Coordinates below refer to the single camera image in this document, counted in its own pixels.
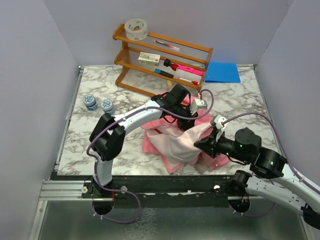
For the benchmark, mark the blue black marker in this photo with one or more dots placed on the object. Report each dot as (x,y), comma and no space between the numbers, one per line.
(163,73)

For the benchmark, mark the clear tape roll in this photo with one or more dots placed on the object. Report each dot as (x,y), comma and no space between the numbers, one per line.
(136,29)

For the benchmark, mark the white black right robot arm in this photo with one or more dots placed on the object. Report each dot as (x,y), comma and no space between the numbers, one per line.
(270,175)

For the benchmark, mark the wooden three-tier shelf rack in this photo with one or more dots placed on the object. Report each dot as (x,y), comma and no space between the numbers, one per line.
(141,78)

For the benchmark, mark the red clear pen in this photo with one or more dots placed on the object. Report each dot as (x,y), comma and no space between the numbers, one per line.
(167,45)

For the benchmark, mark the blue folder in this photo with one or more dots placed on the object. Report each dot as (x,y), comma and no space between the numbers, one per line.
(218,72)

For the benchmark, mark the pink highlighter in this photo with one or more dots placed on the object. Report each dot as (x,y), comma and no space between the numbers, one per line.
(190,70)

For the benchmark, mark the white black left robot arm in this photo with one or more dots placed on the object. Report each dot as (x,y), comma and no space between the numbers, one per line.
(107,138)

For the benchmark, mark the pink zip jacket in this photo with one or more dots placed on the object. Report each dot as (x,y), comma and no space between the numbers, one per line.
(176,146)

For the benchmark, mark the black metal base rail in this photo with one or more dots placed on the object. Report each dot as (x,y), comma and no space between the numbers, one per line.
(149,191)

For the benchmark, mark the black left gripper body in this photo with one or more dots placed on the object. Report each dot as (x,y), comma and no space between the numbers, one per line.
(185,111)

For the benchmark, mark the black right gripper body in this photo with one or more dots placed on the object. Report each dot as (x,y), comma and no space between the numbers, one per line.
(224,145)

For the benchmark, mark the blue white paint jar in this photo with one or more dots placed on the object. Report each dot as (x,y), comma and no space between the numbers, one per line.
(90,102)
(108,106)

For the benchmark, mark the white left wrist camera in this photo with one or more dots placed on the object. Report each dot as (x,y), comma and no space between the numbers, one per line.
(197,104)

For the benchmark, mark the yellow pink glue stick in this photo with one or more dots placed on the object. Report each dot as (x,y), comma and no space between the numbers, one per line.
(170,86)

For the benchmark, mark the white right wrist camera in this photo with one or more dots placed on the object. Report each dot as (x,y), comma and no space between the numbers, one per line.
(219,125)

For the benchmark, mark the white red pen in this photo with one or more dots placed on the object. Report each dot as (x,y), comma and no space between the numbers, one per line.
(187,80)

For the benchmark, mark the white staples box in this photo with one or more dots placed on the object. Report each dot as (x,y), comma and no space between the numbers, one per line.
(149,58)

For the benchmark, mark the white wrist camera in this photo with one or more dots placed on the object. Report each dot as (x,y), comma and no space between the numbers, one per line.
(197,104)
(219,125)

